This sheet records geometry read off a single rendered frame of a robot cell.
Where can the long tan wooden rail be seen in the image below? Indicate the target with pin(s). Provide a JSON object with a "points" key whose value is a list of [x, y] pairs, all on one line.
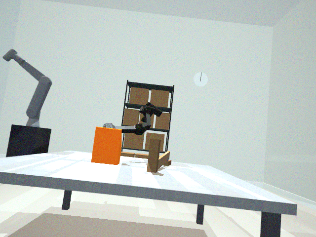
{"points": [[163, 159]]}

